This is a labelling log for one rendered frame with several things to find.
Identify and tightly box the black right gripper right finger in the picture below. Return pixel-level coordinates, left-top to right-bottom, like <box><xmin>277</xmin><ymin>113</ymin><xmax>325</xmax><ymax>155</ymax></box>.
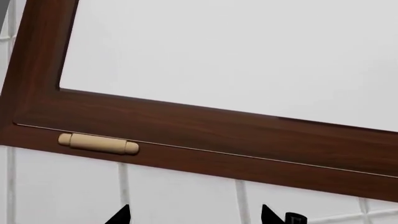
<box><xmin>261</xmin><ymin>203</ymin><xmax>309</xmax><ymax>224</ymax></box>

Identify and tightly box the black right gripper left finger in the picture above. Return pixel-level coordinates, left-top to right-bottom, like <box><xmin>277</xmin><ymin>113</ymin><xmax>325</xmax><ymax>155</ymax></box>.
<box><xmin>104</xmin><ymin>203</ymin><xmax>132</xmax><ymax>224</ymax></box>

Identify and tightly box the beige window hinge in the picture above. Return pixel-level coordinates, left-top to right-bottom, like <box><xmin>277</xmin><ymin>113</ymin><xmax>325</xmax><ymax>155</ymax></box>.
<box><xmin>57</xmin><ymin>133</ymin><xmax>140</xmax><ymax>156</ymax></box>

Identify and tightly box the frosted white window pane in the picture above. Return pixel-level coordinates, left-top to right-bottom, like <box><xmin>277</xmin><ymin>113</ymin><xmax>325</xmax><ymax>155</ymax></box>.
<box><xmin>58</xmin><ymin>0</ymin><xmax>398</xmax><ymax>133</ymax></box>

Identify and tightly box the dark brown wooden window frame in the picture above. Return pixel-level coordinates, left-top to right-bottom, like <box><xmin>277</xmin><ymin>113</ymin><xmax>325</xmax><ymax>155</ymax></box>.
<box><xmin>0</xmin><ymin>0</ymin><xmax>398</xmax><ymax>203</ymax></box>

